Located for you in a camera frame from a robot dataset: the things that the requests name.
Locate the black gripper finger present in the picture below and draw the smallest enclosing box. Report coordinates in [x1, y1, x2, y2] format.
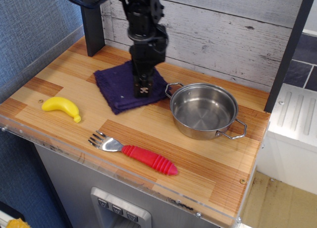
[133, 75, 142, 98]
[147, 77, 153, 97]

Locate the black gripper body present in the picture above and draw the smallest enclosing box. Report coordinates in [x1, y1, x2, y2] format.
[128, 24, 169, 82]

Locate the purple rag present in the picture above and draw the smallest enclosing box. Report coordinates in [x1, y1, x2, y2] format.
[94, 61, 167, 114]

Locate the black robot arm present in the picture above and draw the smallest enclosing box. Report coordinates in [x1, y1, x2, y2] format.
[119, 0, 168, 98]

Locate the yellow toy banana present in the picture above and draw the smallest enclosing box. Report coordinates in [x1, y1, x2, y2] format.
[41, 97, 81, 123]

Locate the clear acrylic edge guard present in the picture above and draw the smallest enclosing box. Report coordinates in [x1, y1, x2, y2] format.
[0, 109, 270, 228]

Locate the silver button panel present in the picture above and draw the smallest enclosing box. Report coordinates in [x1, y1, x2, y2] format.
[91, 187, 152, 228]

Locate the white ribbed cabinet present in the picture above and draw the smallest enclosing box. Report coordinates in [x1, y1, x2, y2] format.
[257, 84, 317, 194]

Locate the yellow black object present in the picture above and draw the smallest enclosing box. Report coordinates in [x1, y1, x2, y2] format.
[0, 219, 30, 228]

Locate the silver pan with handles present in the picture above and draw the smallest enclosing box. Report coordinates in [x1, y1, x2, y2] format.
[165, 82, 247, 140]

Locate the black left frame post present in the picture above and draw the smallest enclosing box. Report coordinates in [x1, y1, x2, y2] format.
[81, 0, 105, 57]

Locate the black frame post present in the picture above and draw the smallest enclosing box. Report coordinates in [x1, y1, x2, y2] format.
[81, 0, 105, 57]
[264, 0, 314, 113]

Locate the red handled fork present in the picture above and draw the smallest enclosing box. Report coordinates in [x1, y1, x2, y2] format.
[88, 130, 178, 175]

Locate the black braided cable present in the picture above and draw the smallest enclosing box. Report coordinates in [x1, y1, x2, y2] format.
[60, 0, 112, 10]

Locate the black right frame post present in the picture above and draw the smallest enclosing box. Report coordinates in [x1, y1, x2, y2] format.
[264, 0, 314, 113]

